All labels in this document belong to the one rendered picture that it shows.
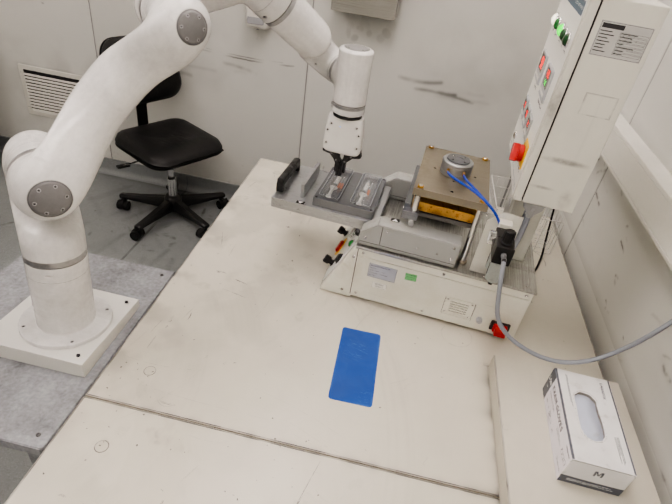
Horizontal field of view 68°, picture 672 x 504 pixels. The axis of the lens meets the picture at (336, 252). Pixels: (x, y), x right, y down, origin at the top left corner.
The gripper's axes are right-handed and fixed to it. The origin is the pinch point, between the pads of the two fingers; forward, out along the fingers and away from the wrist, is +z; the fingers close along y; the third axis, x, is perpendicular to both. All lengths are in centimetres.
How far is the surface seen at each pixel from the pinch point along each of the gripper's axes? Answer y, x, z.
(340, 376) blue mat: 16, -45, 29
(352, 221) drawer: 7.6, -11.1, 8.8
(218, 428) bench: -4, -67, 30
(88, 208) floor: -159, 83, 104
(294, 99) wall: -57, 135, 35
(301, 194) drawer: -8.0, -7.6, 6.7
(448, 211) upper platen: 30.8, -10.3, -0.4
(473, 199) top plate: 35.4, -12.4, -6.3
